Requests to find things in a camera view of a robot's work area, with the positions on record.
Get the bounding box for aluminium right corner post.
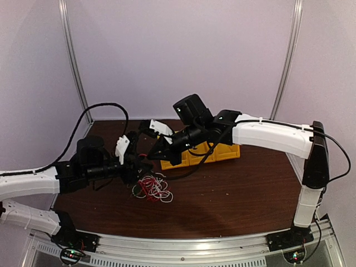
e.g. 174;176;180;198
270;0;303;120

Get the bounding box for green cable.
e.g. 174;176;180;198
131;183;145;199

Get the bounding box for circuit board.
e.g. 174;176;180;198
60;248;86;265
283;249;306;265

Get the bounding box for aluminium left corner post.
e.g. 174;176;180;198
58;0;88;110

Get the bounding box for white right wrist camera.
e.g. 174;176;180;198
139;120;174;145

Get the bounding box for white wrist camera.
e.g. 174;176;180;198
139;120;174;145
114;135;134;165

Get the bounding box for yellow bin right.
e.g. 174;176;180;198
214;144;240;161

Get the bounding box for left circuit board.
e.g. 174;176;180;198
60;248;86;265

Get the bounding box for yellow bin middle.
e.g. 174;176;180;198
182;142;213;167

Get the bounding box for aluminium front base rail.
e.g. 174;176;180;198
20;219;346;266

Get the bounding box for yellow bin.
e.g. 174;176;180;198
160;148;182;170
182;142;213;167
214;144;240;161

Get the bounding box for yellow bin left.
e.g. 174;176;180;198
160;148;182;170

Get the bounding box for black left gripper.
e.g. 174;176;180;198
84;152;154;185

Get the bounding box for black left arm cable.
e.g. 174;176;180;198
0;102;130;176

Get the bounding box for right circuit board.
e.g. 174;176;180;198
283;249;306;265

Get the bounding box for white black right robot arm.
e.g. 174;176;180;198
147;94;329;246

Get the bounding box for aluminium corner post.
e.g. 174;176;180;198
270;0;303;120
58;0;88;110

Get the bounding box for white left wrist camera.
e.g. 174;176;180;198
114;135;134;165

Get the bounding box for white cable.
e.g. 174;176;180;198
144;172;174;205

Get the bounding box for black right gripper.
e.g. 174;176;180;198
147;121;205;166

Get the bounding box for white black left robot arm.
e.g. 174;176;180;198
1;132;153;247

